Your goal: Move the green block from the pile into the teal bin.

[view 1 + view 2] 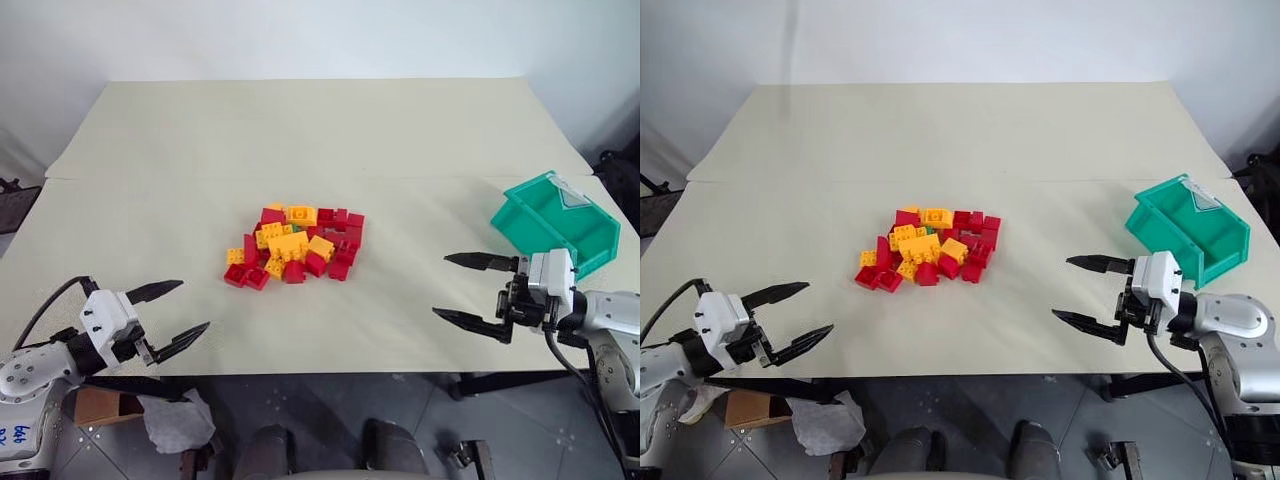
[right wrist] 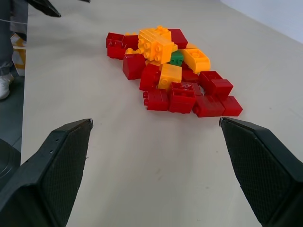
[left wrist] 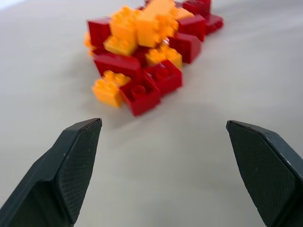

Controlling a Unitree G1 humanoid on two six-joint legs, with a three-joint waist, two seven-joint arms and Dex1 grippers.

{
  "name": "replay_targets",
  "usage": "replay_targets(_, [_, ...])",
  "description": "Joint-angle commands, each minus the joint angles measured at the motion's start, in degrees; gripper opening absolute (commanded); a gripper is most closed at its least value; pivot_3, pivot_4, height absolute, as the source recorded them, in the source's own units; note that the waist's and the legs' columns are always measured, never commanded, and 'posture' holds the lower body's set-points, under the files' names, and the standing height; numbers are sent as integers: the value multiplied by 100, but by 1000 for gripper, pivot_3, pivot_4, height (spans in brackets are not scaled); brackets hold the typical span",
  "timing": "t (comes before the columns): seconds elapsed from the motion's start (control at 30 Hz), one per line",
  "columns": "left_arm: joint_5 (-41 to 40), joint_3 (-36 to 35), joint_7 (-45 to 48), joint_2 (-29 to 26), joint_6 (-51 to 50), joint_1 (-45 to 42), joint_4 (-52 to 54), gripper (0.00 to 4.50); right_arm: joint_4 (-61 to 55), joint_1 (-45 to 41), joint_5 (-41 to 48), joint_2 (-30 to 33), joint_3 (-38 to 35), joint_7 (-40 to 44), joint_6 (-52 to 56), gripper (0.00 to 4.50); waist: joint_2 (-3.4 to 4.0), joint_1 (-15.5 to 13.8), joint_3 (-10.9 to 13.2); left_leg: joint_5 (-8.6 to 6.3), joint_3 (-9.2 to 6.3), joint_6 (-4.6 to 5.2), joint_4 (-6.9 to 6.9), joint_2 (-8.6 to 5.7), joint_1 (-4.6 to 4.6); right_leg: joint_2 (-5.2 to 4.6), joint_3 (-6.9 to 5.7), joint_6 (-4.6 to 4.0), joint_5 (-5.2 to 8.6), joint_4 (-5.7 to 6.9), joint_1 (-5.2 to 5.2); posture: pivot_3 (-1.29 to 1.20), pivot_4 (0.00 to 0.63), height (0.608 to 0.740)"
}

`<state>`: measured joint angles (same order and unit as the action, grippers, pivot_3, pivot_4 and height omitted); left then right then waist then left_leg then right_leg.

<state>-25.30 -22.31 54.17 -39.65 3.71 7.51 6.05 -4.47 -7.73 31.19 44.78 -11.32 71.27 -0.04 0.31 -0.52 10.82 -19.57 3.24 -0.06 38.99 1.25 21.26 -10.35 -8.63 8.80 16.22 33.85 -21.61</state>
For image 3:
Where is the orange toy building block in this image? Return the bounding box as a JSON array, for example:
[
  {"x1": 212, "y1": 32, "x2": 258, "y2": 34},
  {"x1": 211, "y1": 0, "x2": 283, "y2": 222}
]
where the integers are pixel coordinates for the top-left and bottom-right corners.
[
  {"x1": 91, "y1": 70, "x2": 131, "y2": 108},
  {"x1": 172, "y1": 7, "x2": 195, "y2": 22},
  {"x1": 83, "y1": 32, "x2": 96, "y2": 57},
  {"x1": 135, "y1": 0, "x2": 175, "y2": 47},
  {"x1": 145, "y1": 44, "x2": 183, "y2": 69},
  {"x1": 156, "y1": 14, "x2": 179, "y2": 38},
  {"x1": 109, "y1": 6, "x2": 138, "y2": 45},
  {"x1": 103, "y1": 35, "x2": 138, "y2": 56}
]

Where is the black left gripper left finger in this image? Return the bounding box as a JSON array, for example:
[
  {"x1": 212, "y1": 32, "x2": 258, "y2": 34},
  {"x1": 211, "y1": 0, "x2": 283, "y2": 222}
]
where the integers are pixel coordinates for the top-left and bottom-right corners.
[{"x1": 0, "y1": 117, "x2": 103, "y2": 227}]

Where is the red toy building block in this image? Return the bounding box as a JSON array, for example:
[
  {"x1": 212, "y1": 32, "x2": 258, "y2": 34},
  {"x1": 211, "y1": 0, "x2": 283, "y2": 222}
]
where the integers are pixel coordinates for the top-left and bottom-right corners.
[
  {"x1": 168, "y1": 32, "x2": 202, "y2": 64},
  {"x1": 205, "y1": 13, "x2": 224, "y2": 36},
  {"x1": 119, "y1": 77, "x2": 161, "y2": 117},
  {"x1": 87, "y1": 16, "x2": 113, "y2": 49},
  {"x1": 93, "y1": 52, "x2": 142, "y2": 80},
  {"x1": 178, "y1": 14, "x2": 206, "y2": 42},
  {"x1": 182, "y1": 0, "x2": 211, "y2": 16},
  {"x1": 143, "y1": 59, "x2": 183, "y2": 96}
]

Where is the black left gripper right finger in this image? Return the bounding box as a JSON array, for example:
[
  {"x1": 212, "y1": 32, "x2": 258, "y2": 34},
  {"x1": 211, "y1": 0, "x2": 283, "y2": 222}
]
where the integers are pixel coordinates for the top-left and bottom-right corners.
[{"x1": 225, "y1": 120, "x2": 303, "y2": 227}]

